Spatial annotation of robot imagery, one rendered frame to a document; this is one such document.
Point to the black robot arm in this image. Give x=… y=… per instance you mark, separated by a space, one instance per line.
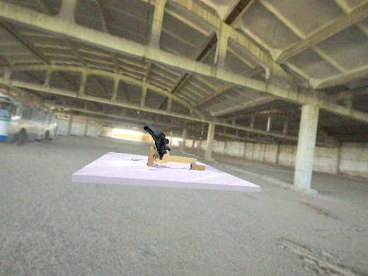
x=159 y=137

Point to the long tan wooden rail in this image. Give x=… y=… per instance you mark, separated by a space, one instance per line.
x=175 y=159

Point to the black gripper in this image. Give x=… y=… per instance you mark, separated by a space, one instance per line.
x=161 y=150

